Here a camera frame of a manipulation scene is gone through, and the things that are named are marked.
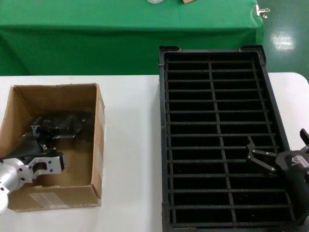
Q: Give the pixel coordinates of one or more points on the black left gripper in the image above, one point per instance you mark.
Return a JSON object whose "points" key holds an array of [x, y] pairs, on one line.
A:
{"points": [[31, 147]]}

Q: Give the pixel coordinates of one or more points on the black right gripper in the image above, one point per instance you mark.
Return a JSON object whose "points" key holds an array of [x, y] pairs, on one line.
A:
{"points": [[294, 169]]}

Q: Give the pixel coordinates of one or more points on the translucent antistatic bag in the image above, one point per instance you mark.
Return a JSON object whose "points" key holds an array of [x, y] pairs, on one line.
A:
{"points": [[67, 120]]}

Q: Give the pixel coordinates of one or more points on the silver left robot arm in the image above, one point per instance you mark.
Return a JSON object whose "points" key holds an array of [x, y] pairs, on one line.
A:
{"points": [[9, 174]]}

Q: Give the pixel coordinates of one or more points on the open brown cardboard box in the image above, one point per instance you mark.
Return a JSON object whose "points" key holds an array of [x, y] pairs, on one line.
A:
{"points": [[99, 145]]}

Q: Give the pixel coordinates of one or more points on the black slotted container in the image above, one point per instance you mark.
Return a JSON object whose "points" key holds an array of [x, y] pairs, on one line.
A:
{"points": [[162, 154]]}

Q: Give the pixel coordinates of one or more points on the green tablecloth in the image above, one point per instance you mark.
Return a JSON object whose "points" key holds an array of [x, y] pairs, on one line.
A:
{"points": [[96, 43]]}

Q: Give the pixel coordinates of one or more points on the metal binder clip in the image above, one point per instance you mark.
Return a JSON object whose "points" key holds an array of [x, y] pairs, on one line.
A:
{"points": [[257, 10]]}

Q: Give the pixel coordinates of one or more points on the flat carton with open lid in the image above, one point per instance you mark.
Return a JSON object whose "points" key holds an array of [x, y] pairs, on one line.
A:
{"points": [[187, 1]]}

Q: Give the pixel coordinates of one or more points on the clear tape roll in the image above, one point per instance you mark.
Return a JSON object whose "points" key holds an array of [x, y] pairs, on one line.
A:
{"points": [[154, 1]]}

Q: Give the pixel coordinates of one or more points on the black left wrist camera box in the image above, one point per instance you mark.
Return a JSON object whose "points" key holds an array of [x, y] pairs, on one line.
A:
{"points": [[61, 162]]}

